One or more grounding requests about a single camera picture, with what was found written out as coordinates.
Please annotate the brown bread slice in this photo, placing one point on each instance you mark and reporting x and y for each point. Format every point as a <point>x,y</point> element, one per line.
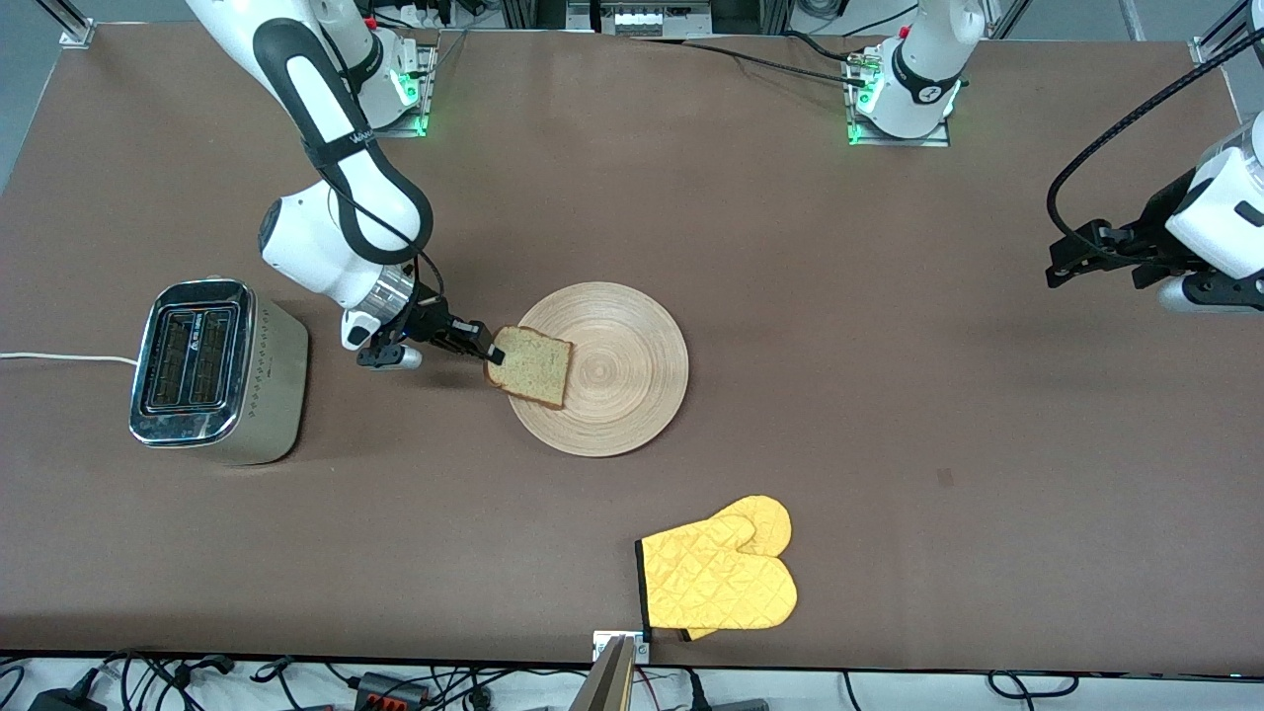
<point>533,367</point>

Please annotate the round wooden plate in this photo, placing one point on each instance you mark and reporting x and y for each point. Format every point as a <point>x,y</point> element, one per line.
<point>622,395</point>

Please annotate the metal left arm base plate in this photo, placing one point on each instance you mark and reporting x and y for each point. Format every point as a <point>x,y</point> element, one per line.
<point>938,140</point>

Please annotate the black power adapter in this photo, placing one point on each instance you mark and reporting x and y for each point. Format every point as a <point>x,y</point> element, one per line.
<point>64,701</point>

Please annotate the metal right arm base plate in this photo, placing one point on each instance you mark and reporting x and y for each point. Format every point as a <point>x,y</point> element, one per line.
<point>415,126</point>

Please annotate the red and black connector box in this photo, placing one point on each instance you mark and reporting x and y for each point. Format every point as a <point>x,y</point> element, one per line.
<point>390,689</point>

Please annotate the silver two-slot toaster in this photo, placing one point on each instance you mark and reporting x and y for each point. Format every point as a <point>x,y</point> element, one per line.
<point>267,395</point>

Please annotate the grey electronics box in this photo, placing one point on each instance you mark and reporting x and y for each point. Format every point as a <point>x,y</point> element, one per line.
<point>647,18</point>

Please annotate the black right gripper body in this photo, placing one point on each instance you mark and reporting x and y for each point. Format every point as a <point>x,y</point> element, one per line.
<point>429,321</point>

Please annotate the black power plug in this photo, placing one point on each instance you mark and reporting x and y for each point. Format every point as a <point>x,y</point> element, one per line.
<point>696,691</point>

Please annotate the metal table corner bracket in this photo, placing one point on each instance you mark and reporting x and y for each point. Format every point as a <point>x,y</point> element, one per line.
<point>77,33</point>
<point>1207,52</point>

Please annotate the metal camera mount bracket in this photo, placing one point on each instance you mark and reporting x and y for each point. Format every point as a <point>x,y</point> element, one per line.
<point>602,644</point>

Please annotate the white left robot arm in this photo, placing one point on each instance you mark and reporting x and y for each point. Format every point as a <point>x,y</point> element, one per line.
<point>918,69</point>

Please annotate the yellow quilted oven mitt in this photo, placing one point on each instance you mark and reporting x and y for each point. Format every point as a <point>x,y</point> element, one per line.
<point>716,583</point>
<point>770,513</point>

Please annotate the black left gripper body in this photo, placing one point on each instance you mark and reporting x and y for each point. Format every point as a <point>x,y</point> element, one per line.
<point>1157,223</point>

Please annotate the aluminium camera mount profile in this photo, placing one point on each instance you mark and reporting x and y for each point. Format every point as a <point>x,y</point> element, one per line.
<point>604,681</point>

